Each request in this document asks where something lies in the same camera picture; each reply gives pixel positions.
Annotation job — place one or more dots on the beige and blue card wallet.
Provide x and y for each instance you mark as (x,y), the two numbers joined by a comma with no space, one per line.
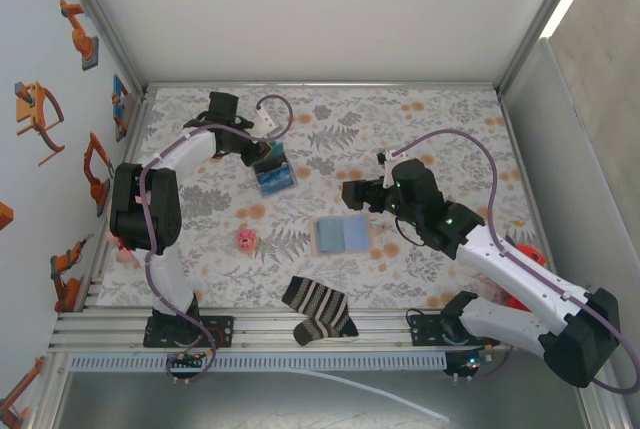
(340,235)

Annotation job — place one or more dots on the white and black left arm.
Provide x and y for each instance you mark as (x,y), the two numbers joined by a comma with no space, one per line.
(165,279)

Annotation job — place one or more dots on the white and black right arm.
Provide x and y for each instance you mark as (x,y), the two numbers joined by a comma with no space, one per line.
(520,269)

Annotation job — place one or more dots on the teal plastic card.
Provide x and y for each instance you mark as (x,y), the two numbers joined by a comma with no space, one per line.
(280,148)

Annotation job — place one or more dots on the black VIP card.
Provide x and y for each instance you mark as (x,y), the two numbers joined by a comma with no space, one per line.
(274,165)

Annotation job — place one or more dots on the blue plastic card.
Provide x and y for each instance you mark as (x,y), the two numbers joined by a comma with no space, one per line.
(277,182)

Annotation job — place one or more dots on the clear acrylic card stand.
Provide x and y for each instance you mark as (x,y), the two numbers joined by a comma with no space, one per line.
(292,191)

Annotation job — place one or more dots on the floral printed tablecloth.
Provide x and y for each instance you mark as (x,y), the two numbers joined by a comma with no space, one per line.
(400,114)

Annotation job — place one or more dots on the small pink bear figurine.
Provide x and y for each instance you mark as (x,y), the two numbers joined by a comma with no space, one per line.
(246,240)

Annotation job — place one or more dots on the black and beige striped sock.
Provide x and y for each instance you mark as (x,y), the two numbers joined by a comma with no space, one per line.
(320,309)

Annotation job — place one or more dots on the red plush monster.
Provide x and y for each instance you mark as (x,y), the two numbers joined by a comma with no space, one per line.
(530,253)

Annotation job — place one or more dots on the small circuit board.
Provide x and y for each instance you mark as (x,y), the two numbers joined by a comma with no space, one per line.
(470,363)
(187,360)

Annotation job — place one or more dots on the pink plush doll polka dress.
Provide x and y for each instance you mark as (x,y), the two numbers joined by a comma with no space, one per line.
(125,255)

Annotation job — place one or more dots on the thin white plastic tube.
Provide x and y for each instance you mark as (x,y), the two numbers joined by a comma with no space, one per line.
(400,399)

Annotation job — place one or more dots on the aluminium extrusion frame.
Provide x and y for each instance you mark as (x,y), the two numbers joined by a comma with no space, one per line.
(350,84)

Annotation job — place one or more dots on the blue and orange wall sticker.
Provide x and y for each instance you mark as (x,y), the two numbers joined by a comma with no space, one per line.
(119,99)

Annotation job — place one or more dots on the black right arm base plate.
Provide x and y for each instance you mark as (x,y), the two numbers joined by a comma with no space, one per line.
(425,329)

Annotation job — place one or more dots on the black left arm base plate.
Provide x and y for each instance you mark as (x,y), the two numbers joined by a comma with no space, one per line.
(220,331)

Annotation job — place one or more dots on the orange claw machine wall sticker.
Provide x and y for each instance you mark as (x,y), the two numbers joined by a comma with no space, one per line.
(30,109)

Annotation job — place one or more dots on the orange block wall sticker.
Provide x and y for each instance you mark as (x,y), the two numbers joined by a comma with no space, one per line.
(5,216)

